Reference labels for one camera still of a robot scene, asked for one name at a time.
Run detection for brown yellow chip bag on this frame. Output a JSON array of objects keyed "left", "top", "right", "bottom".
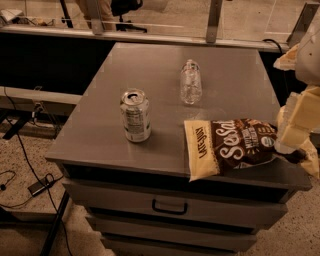
[{"left": 184, "top": 118, "right": 319, "bottom": 181}]

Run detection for silver 7up soda can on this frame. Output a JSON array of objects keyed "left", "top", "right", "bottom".
[{"left": 120, "top": 88, "right": 151, "bottom": 143}]

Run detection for black office chair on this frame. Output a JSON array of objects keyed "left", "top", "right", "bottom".
[{"left": 111, "top": 0, "right": 147, "bottom": 33}]

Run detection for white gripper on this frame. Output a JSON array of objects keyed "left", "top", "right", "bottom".
[{"left": 273, "top": 24, "right": 320, "bottom": 154}]

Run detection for black table leg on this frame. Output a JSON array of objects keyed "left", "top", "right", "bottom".
[{"left": 40, "top": 192, "right": 69, "bottom": 256}]

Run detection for black floor cable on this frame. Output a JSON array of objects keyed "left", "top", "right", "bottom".
[{"left": 0, "top": 87, "right": 74, "bottom": 256}]

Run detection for metal glass railing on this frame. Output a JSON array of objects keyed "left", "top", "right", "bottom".
[{"left": 0, "top": 0, "right": 319, "bottom": 51}]

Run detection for grey drawer cabinet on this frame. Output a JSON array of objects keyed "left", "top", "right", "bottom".
[{"left": 47, "top": 43, "right": 311, "bottom": 256}]

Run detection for black drawer handle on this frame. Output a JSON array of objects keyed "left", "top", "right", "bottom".
[{"left": 151, "top": 199, "right": 188, "bottom": 216}]

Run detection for clear plastic water bottle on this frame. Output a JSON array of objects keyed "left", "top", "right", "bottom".
[{"left": 180, "top": 59, "right": 202, "bottom": 105}]

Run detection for black power adapter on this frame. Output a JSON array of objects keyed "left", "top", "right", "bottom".
[{"left": 28, "top": 180, "right": 50, "bottom": 197}]

